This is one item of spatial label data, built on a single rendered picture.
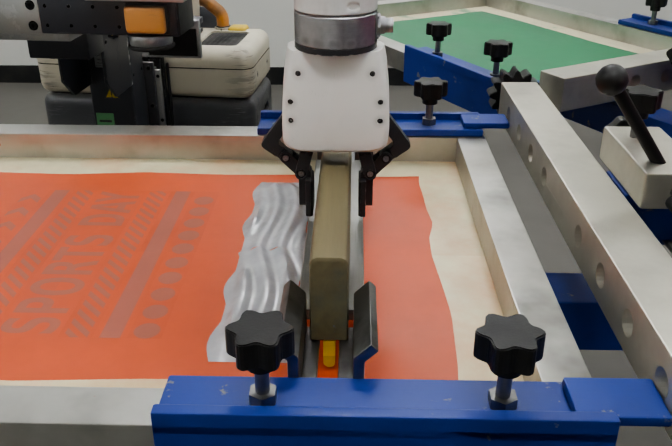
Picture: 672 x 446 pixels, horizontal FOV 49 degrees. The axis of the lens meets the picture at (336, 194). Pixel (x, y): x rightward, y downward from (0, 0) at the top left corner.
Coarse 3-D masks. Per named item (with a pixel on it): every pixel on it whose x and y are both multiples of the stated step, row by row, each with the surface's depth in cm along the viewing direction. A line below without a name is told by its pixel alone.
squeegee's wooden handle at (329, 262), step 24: (336, 168) 70; (336, 192) 66; (336, 216) 61; (312, 240) 58; (336, 240) 57; (312, 264) 55; (336, 264) 55; (312, 288) 56; (336, 288) 56; (312, 312) 57; (336, 312) 57; (312, 336) 58; (336, 336) 58
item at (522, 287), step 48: (0, 144) 100; (48, 144) 100; (96, 144) 100; (144, 144) 99; (192, 144) 99; (240, 144) 99; (432, 144) 98; (480, 144) 95; (480, 192) 82; (480, 240) 79; (528, 240) 72; (528, 288) 64; (0, 432) 50; (48, 432) 49; (96, 432) 49; (144, 432) 49
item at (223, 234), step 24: (0, 192) 90; (240, 192) 90; (384, 192) 90; (408, 192) 90; (0, 216) 84; (216, 216) 84; (240, 216) 84; (384, 216) 84; (408, 216) 84; (216, 240) 79; (240, 240) 79; (384, 240) 79; (408, 240) 79
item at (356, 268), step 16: (320, 160) 89; (352, 160) 89; (352, 176) 85; (352, 192) 81; (352, 208) 77; (352, 224) 74; (352, 240) 71; (304, 256) 68; (352, 256) 68; (304, 272) 66; (352, 272) 66; (304, 288) 63; (352, 288) 63; (352, 304) 61
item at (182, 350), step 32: (224, 256) 76; (384, 256) 76; (416, 256) 76; (192, 288) 71; (384, 288) 71; (416, 288) 71; (192, 320) 66; (352, 320) 66; (384, 320) 66; (416, 320) 66; (448, 320) 66; (0, 352) 62; (32, 352) 62; (64, 352) 62; (96, 352) 62; (128, 352) 62; (160, 352) 62; (192, 352) 62; (320, 352) 62; (384, 352) 62; (416, 352) 62; (448, 352) 62
